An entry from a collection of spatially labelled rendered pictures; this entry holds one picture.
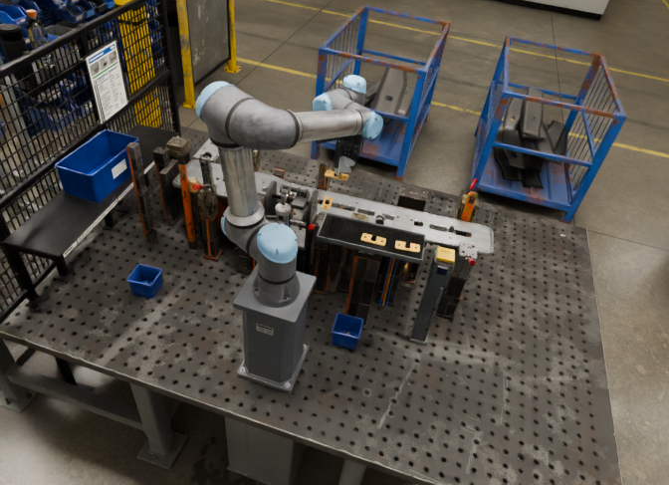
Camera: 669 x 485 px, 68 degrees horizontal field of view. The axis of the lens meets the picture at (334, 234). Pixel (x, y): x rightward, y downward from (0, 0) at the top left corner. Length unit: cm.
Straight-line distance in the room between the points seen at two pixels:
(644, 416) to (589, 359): 99
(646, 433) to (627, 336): 66
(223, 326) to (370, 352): 59
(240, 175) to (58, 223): 90
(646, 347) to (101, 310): 302
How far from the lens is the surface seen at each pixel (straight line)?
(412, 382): 195
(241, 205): 143
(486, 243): 210
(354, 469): 194
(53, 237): 202
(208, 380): 190
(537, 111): 438
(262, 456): 225
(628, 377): 336
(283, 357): 170
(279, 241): 142
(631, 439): 311
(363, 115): 144
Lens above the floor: 228
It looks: 41 degrees down
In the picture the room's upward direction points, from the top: 7 degrees clockwise
